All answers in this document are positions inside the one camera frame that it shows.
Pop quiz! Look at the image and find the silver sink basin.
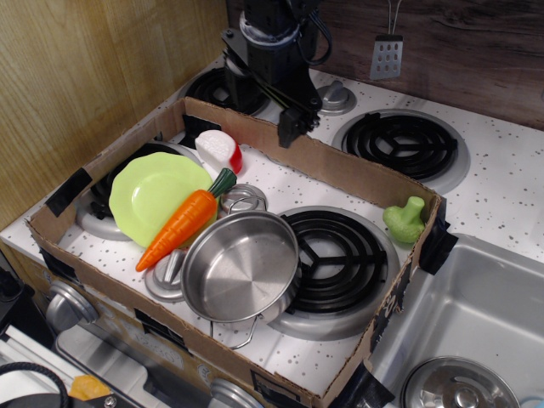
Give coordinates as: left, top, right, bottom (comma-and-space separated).
371, 235, 543, 407

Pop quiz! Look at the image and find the back right stove burner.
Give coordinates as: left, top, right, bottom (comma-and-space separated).
331, 109, 470, 195

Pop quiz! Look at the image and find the silver knob near pot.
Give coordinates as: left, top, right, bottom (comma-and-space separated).
144, 249, 186, 303

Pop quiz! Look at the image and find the silver front centre oven knob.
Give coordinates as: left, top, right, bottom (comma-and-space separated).
207, 378, 264, 408

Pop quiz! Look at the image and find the silver knob behind pot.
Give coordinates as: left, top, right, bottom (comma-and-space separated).
218, 184, 268, 218

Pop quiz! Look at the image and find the silver front left oven knob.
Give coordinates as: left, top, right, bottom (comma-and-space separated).
46, 280, 99, 332

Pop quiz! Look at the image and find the light green plastic plate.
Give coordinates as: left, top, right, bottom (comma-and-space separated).
109, 152, 213, 248

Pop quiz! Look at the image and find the stove burner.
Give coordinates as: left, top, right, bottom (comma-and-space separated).
270, 206, 400, 341
177, 66, 281, 124
331, 109, 470, 195
76, 141, 202, 241

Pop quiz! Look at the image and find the hanging metal spatula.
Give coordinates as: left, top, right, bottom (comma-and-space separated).
370, 1, 404, 81

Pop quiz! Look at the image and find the back left stove burner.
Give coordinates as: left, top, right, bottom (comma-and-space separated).
177, 66, 281, 124

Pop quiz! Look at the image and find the front left stove burner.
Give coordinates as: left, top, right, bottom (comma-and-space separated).
76, 141, 202, 241

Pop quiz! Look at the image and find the silver oven knob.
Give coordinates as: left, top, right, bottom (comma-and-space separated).
207, 378, 264, 408
46, 280, 99, 332

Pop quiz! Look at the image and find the silver back stove knob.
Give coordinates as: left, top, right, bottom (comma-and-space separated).
317, 80, 357, 116

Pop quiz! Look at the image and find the green toy broccoli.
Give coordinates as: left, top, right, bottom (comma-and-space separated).
382, 196, 425, 244

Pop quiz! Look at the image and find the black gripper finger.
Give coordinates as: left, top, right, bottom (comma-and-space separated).
224, 54, 268, 114
278, 107, 320, 148

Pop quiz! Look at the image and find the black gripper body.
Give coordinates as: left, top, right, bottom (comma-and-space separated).
222, 28, 321, 112

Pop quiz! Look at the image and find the steel pot lid in sink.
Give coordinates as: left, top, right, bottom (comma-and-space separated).
399, 356, 520, 407

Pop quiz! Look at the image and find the front right stove burner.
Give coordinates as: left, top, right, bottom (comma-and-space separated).
270, 206, 400, 341

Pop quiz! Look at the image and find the white and red toy cheese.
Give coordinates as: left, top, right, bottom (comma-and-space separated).
195, 130, 243, 174

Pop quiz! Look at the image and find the brown cardboard fence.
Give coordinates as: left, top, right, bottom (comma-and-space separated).
28, 98, 445, 407

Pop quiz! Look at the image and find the stainless steel pot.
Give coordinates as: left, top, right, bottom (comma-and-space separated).
180, 210, 302, 335

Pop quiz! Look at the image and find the orange object bottom left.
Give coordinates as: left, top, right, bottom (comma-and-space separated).
68, 374, 111, 401

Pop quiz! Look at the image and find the orange toy carrot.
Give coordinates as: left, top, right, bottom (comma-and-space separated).
135, 167, 237, 272

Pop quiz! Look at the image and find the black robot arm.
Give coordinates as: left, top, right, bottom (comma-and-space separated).
222, 1, 332, 148

